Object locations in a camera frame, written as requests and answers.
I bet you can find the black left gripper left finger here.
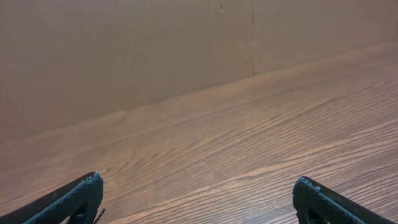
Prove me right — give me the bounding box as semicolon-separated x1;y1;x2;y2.
1;172;104;224

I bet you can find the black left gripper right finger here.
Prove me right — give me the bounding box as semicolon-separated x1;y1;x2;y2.
293;176;394;224

